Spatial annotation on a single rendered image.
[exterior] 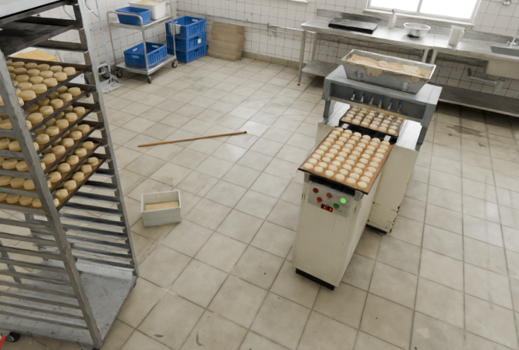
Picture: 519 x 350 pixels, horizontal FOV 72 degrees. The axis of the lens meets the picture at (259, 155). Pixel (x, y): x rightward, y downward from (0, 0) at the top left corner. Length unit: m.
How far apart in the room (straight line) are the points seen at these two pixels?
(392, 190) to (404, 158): 0.28
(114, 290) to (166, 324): 0.37
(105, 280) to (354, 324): 1.57
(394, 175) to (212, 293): 1.49
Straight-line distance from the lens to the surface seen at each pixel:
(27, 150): 1.44
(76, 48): 1.71
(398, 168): 2.67
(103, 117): 1.80
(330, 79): 2.53
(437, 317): 2.76
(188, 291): 2.56
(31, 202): 1.76
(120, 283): 2.50
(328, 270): 2.45
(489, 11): 5.72
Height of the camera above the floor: 2.06
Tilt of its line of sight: 33 degrees down
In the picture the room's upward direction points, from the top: 3 degrees clockwise
